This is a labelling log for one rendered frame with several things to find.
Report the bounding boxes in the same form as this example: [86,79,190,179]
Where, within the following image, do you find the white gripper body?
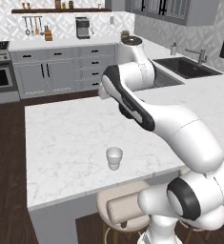
[98,84,113,100]

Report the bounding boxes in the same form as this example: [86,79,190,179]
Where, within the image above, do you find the clear glass cup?
[105,147,124,172]

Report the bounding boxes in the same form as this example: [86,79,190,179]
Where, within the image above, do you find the grey base cupboard run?
[9,43,118,100]

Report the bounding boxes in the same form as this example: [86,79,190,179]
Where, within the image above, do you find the brown basket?
[119,30,132,39]

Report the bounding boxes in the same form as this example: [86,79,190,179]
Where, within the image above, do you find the black steel coffee machine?
[74,16,95,40]

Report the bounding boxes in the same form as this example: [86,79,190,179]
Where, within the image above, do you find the wooden knife block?
[43,25,53,42]

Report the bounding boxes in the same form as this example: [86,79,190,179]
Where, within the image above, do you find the white soap dispenser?
[170,42,178,57]

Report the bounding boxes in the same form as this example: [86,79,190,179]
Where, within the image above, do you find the black sink basin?
[153,56,224,80]

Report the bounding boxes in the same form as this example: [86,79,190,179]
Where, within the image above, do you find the hanging wooden spatula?
[34,17,40,36]

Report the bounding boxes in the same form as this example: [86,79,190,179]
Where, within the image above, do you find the hanging steel ladle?
[24,17,31,36]

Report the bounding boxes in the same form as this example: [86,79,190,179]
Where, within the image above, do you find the steel tap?
[184,48,209,68]

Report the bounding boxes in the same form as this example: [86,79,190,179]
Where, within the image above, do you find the steel oven with hob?
[0,40,21,106]

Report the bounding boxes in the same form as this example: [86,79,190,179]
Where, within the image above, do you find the dark wooden wall shelf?
[10,8,112,14]

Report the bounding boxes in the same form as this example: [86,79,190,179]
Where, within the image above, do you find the grey glazed wall cupboards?
[104,0,221,28]

